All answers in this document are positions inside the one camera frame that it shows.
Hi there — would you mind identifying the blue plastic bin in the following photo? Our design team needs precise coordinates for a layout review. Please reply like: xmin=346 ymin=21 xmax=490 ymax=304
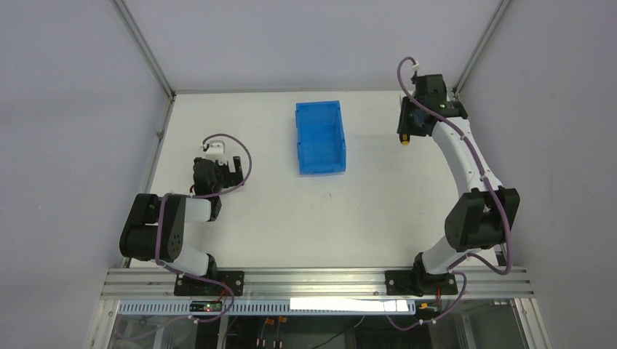
xmin=295 ymin=100 xmax=346 ymax=175

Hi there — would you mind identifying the black yellow screwdriver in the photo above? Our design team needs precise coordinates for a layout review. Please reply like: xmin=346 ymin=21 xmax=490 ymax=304
xmin=398 ymin=135 xmax=410 ymax=145

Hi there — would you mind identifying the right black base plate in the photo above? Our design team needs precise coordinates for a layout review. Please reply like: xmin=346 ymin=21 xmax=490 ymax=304
xmin=384 ymin=269 xmax=458 ymax=297

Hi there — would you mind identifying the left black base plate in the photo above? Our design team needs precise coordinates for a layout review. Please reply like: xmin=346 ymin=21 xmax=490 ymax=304
xmin=173 ymin=270 xmax=245 ymax=297

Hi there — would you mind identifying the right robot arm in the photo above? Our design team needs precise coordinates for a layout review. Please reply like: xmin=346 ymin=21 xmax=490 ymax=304
xmin=386 ymin=73 xmax=520 ymax=297

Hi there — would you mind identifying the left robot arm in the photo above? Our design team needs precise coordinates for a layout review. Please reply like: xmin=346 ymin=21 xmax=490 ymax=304
xmin=119 ymin=156 xmax=244 ymax=288

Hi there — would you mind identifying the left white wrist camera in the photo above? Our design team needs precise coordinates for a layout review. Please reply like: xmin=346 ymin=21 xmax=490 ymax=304
xmin=202 ymin=140 xmax=228 ymax=165

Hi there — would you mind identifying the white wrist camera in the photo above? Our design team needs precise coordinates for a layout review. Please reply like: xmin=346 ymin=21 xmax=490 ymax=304
xmin=202 ymin=140 xmax=228 ymax=165
xmin=410 ymin=63 xmax=420 ymax=85

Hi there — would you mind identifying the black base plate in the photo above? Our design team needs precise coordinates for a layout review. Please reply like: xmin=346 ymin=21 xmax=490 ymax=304
xmin=173 ymin=270 xmax=245 ymax=297
xmin=384 ymin=269 xmax=458 ymax=297

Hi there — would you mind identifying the aluminium front rail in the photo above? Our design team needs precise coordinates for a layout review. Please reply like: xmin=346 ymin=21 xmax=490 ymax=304
xmin=100 ymin=266 xmax=535 ymax=300

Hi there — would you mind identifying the slotted cable duct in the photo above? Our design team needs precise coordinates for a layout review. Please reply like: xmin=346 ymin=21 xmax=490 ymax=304
xmin=118 ymin=297 xmax=416 ymax=316

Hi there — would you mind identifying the small electronics board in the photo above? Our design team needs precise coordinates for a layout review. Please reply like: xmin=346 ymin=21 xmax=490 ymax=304
xmin=189 ymin=301 xmax=223 ymax=313

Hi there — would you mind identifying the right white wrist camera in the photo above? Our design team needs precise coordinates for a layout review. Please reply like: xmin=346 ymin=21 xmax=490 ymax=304
xmin=410 ymin=63 xmax=420 ymax=85

